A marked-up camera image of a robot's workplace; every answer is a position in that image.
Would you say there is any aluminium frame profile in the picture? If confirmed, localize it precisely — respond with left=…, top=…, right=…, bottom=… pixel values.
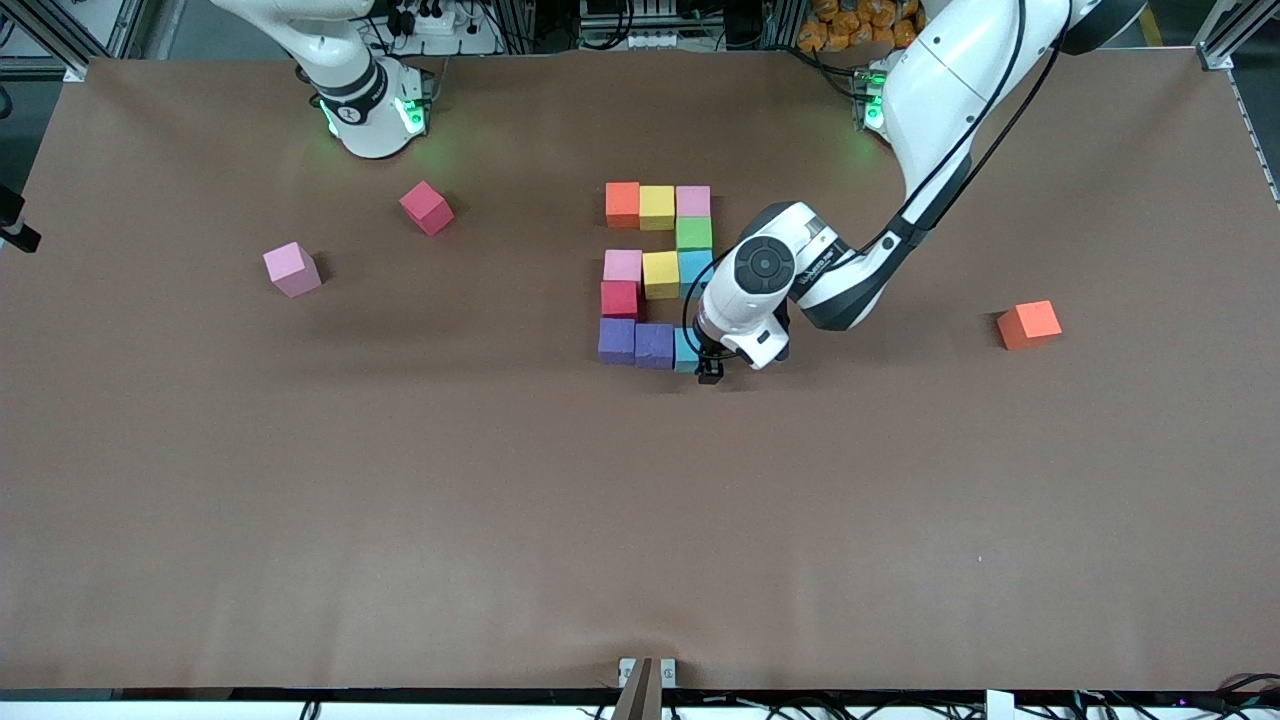
left=1195, top=0, right=1280, bottom=73
left=20, top=0, right=166, bottom=83

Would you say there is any bag of orange items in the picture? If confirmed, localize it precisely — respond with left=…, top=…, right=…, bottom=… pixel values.
left=797, top=0, right=926, bottom=54

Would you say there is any white power strip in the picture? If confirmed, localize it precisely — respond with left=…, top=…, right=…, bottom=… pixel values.
left=578, top=0, right=691, bottom=51
left=385, top=0, right=501, bottom=56

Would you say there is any brown paper table cover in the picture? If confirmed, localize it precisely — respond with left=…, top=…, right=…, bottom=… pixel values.
left=0, top=48, right=1280, bottom=693

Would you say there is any purple foam cube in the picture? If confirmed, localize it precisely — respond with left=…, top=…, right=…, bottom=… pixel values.
left=635, top=323, right=676, bottom=371
left=598, top=318, right=637, bottom=366

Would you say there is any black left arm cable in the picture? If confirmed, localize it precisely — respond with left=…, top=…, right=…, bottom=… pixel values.
left=681, top=272, right=743, bottom=361

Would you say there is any metal table clamp bracket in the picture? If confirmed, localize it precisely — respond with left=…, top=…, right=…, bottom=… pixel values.
left=612, top=657, right=679, bottom=720

